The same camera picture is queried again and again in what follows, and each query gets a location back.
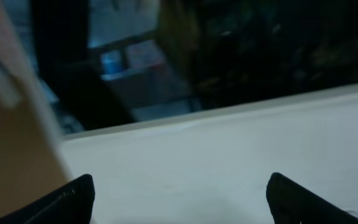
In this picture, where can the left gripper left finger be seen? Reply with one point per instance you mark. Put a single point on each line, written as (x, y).
(69, 204)

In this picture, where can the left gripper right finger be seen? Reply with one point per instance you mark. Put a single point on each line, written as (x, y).
(290, 203)

